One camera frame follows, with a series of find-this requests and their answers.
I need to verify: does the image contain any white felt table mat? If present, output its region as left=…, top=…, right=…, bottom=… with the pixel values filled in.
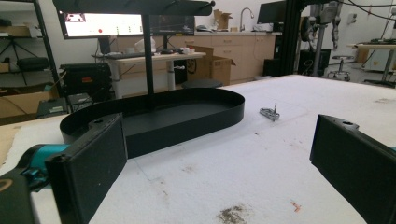
left=0, top=74, right=396, bottom=224

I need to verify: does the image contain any flat black device box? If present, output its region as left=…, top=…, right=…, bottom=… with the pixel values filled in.
left=35, top=97, right=68, bottom=120
left=67, top=91, right=94, bottom=114

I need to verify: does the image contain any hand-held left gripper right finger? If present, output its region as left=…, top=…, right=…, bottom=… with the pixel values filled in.
left=309, top=114, right=396, bottom=224

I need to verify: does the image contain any white plastic jug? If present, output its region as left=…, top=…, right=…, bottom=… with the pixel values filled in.
left=134, top=36, right=157, bottom=54

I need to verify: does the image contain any brown cardboard box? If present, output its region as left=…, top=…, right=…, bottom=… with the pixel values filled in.
left=0, top=89, right=61, bottom=126

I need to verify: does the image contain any black two-tier oval tray stand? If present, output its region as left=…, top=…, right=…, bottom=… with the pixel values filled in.
left=51, top=0, right=246, bottom=160

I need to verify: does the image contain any wooden work table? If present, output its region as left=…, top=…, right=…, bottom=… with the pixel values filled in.
left=346, top=41, right=396, bottom=89

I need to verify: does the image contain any metal swivel stool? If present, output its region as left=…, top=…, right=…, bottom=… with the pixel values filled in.
left=326, top=55, right=356, bottom=82

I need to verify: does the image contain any lit computer monitor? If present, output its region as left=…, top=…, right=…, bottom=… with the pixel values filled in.
left=57, top=11, right=145, bottom=40

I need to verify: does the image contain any small silver metal clip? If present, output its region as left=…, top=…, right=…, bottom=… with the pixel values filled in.
left=259, top=102, right=281, bottom=122

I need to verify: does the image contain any black metal frame post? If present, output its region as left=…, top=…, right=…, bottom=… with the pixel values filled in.
left=279, top=0, right=310, bottom=77

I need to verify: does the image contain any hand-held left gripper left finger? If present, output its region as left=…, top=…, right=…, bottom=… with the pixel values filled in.
left=18, top=112, right=129, bottom=224

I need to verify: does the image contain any black keyboard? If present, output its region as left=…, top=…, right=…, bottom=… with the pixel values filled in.
left=105, top=51, right=155, bottom=61

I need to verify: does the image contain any black equipment case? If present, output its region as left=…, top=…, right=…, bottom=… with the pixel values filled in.
left=59, top=63, right=113, bottom=104

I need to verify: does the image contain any dark computer monitor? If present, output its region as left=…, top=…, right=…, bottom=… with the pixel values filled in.
left=149, top=14, right=196, bottom=36

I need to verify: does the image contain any large open cardboard box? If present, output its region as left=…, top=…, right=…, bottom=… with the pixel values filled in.
left=186, top=46, right=236, bottom=87

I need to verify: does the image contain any wooden cabinet counter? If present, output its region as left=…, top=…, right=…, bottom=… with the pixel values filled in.
left=116, top=31, right=283, bottom=86

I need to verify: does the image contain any chrome sink faucet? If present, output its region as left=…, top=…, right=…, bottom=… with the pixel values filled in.
left=238, top=7, right=255, bottom=33

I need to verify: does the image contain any light wooden desk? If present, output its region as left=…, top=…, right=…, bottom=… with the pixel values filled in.
left=92, top=50, right=207, bottom=98

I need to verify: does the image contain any black switched-off monitor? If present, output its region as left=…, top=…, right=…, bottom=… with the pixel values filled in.
left=257, top=0, right=288, bottom=24

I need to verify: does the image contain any small open cardboard box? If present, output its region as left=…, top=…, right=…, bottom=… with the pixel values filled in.
left=213, top=8, right=233, bottom=32

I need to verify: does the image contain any black metal shelf rack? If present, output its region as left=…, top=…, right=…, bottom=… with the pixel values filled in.
left=0, top=0, right=64, bottom=98

